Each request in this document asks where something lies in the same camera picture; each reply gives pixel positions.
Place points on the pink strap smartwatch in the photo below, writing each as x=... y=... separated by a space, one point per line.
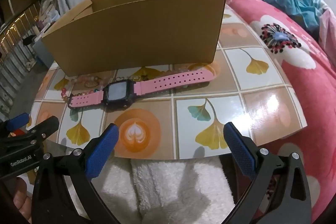
x=121 y=94

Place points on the brown cardboard box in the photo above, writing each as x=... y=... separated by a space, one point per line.
x=103 y=35

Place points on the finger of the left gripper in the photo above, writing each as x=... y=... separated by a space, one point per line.
x=44 y=129
x=15 y=123

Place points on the pink floral bedspread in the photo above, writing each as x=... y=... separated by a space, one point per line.
x=313 y=78

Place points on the patterned tile table mat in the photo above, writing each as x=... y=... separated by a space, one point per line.
x=250 y=89

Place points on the white fluffy robe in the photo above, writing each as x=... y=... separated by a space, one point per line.
x=147 y=191

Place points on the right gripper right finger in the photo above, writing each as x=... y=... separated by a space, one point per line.
x=278 y=191

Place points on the left hand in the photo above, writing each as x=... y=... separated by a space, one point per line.
x=21 y=200

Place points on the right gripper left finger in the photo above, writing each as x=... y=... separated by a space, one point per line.
x=52 y=202

